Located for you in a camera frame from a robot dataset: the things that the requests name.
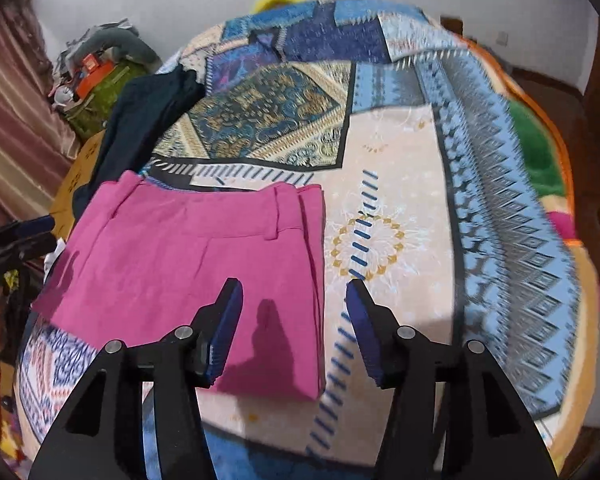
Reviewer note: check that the grey neck pillow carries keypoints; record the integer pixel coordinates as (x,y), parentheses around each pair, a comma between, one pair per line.
(115,42)

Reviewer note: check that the striped pink curtain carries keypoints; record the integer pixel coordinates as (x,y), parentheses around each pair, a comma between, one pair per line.
(15,125)

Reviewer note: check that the green fabric laundry basket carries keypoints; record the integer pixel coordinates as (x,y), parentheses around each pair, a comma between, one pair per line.
(110,100)

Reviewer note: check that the orange green fleece blanket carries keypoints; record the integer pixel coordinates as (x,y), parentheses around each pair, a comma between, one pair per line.
(535,145)

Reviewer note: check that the orange box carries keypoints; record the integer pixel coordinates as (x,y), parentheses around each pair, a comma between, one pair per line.
(95,72)

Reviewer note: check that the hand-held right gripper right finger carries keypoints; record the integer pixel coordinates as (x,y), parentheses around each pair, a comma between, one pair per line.
(364,330)

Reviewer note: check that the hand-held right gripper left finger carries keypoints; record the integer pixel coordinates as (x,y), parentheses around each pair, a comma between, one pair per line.
(225,330)

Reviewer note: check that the dark wooden bedpost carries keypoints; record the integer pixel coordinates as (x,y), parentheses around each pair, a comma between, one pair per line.
(451,25)

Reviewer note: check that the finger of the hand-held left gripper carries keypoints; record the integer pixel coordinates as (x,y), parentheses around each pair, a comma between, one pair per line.
(35,225)
(20,251)

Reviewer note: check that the patchwork printed blanket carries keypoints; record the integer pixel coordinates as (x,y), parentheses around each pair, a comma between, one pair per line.
(360,170)

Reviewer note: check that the white wall socket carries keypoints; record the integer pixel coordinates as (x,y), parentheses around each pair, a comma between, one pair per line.
(503,38)

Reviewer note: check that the pink pants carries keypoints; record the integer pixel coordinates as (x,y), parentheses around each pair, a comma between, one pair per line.
(180,270)

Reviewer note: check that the dark navy pants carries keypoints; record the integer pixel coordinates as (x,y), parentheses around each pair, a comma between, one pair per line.
(140,120)

